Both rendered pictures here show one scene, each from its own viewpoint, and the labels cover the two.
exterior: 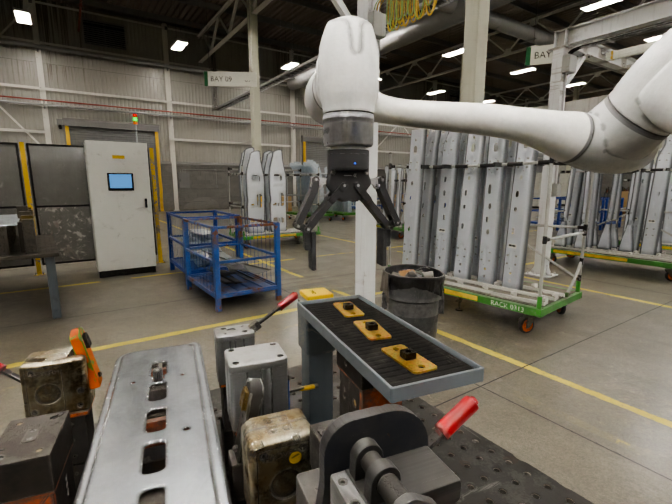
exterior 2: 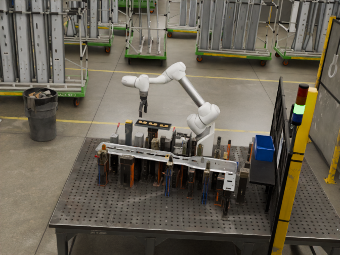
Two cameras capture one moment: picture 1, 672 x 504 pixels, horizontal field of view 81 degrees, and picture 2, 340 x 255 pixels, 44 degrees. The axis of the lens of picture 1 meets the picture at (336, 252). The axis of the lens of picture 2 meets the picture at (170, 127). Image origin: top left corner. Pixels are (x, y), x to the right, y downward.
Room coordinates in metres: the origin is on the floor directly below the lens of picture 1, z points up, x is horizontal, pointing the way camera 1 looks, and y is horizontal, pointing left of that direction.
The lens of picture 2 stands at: (-1.63, 3.11, 2.96)
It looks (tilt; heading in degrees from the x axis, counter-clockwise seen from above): 25 degrees down; 303
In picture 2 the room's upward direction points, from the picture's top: 4 degrees clockwise
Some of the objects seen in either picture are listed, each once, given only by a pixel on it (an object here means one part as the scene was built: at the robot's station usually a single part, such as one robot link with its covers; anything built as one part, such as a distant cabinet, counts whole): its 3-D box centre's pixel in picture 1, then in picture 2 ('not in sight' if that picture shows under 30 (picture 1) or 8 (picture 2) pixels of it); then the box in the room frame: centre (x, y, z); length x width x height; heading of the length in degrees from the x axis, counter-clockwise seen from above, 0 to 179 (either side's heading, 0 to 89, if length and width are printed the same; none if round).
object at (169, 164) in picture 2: not in sight; (169, 178); (0.15, 0.30, 0.87); 0.12 x 0.09 x 0.35; 113
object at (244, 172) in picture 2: not in sight; (242, 186); (-0.46, 0.00, 0.88); 0.08 x 0.08 x 0.36; 23
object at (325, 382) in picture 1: (317, 391); (128, 141); (0.86, 0.04, 0.92); 0.08 x 0.08 x 0.44; 23
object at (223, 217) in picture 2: not in sight; (226, 203); (-0.44, 0.28, 0.84); 0.11 x 0.06 x 0.29; 113
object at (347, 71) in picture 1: (346, 70); (142, 82); (0.74, -0.02, 1.59); 0.13 x 0.11 x 0.16; 13
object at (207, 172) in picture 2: not in sight; (205, 185); (-0.18, 0.20, 0.87); 0.12 x 0.09 x 0.35; 113
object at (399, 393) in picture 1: (370, 332); (153, 124); (0.62, -0.06, 1.16); 0.37 x 0.14 x 0.02; 23
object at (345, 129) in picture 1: (348, 133); (143, 92); (0.73, -0.02, 1.49); 0.09 x 0.09 x 0.06
